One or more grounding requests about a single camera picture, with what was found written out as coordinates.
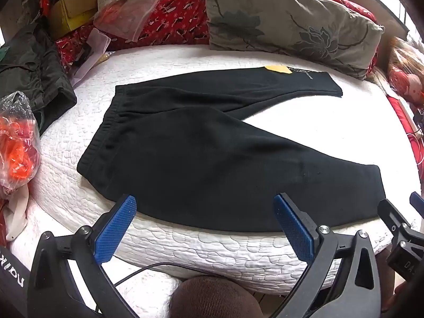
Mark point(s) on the red plush toy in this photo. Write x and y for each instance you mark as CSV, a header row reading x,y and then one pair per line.
x,y
407,79

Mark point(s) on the red printed blanket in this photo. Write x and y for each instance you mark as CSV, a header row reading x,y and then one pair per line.
x,y
179,16

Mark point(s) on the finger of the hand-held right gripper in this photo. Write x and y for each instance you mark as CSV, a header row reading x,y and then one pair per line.
x,y
394,217
418,200

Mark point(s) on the white paper sheet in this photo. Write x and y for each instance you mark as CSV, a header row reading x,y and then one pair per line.
x,y
94,49

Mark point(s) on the clear bag with orange contents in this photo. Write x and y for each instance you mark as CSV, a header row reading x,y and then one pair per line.
x,y
132,13

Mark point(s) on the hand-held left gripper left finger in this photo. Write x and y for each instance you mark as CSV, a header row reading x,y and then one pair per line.
x,y
114,230

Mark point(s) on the yellow cardboard box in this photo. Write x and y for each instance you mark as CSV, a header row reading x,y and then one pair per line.
x,y
71,13

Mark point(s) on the grey floral pillow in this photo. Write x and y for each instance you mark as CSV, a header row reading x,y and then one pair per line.
x,y
281,23

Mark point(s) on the dark green jacket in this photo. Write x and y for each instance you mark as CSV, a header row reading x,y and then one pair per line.
x,y
33,73

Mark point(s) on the black printed fabric band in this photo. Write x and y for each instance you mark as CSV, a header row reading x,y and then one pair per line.
x,y
13,281

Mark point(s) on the crumpled bag with orange items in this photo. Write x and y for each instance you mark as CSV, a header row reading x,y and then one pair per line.
x,y
16,139

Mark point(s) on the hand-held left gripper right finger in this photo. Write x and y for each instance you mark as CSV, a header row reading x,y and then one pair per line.
x,y
294,230

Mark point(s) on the white quilted mattress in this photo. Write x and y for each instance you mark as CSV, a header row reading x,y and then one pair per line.
x,y
198,248

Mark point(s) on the yellow paper tag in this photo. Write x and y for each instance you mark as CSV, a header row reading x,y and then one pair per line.
x,y
278,69

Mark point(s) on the person's brown trouser leg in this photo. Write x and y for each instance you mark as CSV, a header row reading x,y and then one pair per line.
x,y
215,298

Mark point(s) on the black pants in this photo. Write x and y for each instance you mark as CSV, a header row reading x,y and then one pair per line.
x,y
212,152

